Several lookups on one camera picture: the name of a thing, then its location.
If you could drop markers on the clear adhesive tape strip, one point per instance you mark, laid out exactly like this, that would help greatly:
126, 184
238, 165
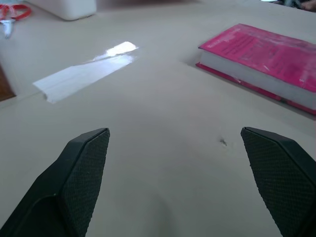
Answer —
86, 71

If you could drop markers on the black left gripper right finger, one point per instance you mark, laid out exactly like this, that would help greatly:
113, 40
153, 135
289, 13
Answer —
281, 177

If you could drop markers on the white plastic box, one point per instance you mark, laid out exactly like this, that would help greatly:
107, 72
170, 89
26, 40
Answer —
66, 8

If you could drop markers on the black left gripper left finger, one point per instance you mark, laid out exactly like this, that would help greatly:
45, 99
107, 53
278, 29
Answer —
74, 182

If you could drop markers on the pink hardcover book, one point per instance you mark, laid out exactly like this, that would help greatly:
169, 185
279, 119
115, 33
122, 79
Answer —
265, 61

